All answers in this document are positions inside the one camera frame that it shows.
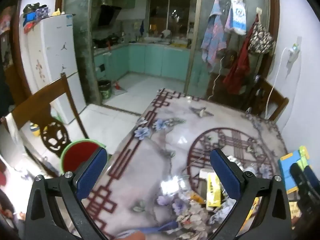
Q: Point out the yellow medicine box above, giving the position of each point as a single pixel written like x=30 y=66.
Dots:
x=213 y=191

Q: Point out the black range hood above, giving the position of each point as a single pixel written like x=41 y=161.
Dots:
x=106 y=13

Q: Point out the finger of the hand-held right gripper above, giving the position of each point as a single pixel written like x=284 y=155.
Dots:
x=298 y=176

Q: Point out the plaid shirt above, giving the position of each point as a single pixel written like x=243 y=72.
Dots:
x=212 y=37

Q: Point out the green rimmed red bin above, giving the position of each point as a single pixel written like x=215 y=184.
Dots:
x=75 y=156

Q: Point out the dark green bucket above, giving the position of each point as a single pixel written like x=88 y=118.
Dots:
x=105 y=88

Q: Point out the plain wooden chair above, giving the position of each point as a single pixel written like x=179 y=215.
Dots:
x=271 y=100

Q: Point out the crumpled silver wrapper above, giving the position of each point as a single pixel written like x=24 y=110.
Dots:
x=237 y=162

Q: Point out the carved wooden chair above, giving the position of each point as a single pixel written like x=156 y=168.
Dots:
x=42 y=110

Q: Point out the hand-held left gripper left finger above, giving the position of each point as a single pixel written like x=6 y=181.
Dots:
x=92 y=173

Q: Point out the blue plastic wrapper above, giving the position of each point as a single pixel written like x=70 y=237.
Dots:
x=155 y=228

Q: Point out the kitchen window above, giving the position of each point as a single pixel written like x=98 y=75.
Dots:
x=172 y=12

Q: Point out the white wall charger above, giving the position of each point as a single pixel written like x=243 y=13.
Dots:
x=293 y=52

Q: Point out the black gas stove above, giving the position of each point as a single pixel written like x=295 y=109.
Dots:
x=106 y=41

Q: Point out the patterned hanging bag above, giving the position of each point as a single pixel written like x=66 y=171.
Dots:
x=261 y=38

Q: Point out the floral printed tablecloth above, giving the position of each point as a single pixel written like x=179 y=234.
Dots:
x=175 y=135

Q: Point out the white refrigerator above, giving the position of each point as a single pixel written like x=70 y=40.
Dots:
x=53 y=62

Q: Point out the teal kitchen cabinets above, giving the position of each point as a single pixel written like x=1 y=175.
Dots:
x=150 y=58

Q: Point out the red garment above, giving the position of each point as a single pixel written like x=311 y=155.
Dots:
x=237 y=72

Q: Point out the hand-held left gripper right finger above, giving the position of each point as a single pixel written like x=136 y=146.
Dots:
x=225 y=175

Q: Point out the white blue hanging bag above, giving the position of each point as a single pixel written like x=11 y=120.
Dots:
x=236 y=17

